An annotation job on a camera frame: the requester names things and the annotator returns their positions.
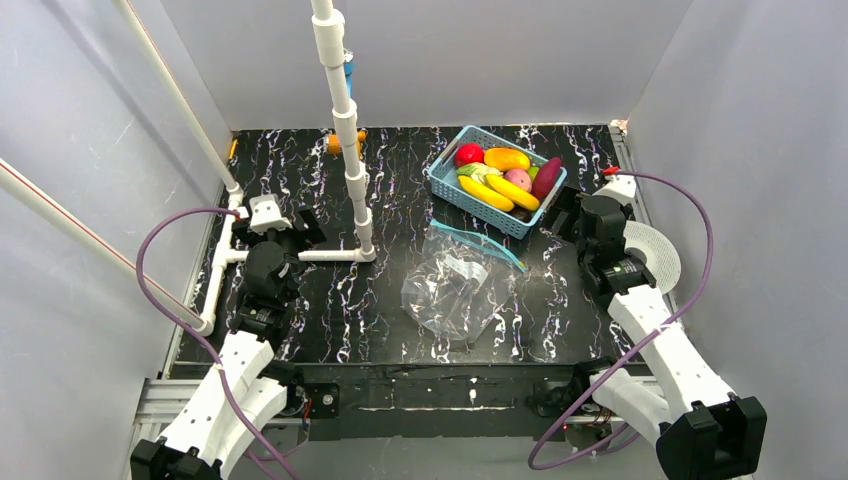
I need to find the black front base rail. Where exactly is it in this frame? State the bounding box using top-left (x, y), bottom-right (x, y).
top-left (301, 363), bottom-right (572, 441)

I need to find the green white toy cabbage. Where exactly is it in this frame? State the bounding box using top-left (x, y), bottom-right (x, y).
top-left (456, 162), bottom-right (503, 186)

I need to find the yellow toy banana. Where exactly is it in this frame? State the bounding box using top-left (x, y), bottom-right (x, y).
top-left (487, 176), bottom-right (541, 211)
top-left (457, 175), bottom-right (515, 212)

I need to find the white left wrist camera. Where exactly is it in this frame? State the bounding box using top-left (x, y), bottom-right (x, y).
top-left (249, 194), bottom-right (293, 234)

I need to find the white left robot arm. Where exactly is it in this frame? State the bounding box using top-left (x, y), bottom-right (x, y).
top-left (130, 207), bottom-right (326, 479)

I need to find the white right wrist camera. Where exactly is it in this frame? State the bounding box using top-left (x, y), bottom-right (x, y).
top-left (594, 175), bottom-right (637, 206)

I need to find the red toy apple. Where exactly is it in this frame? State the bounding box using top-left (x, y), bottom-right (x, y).
top-left (453, 143), bottom-right (485, 169)

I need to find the white pvc pipe frame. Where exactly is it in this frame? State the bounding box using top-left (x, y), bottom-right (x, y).
top-left (0, 0), bottom-right (378, 337)

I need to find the orange toy mango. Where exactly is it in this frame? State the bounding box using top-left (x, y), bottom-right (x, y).
top-left (484, 147), bottom-right (531, 172)

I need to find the orange clamp on pipe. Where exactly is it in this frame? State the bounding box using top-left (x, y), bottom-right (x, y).
top-left (326, 129), bottom-right (368, 157)

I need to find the yellow toy banana front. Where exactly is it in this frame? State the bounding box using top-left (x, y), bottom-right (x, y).
top-left (457, 175), bottom-right (515, 212)

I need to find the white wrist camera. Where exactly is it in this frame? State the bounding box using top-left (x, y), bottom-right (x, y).
top-left (594, 175), bottom-right (637, 206)
top-left (249, 194), bottom-right (293, 234)

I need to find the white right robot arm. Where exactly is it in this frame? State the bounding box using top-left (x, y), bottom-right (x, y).
top-left (544, 189), bottom-right (767, 479)

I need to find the blue clip on pipe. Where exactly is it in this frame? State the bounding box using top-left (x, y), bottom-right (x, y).
top-left (343, 55), bottom-right (355, 96)

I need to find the light blue plastic basket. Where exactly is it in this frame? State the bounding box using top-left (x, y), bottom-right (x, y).
top-left (428, 125), bottom-right (567, 239)

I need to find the clear zip top bag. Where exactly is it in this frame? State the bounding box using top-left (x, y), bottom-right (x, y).
top-left (401, 220), bottom-right (527, 343)

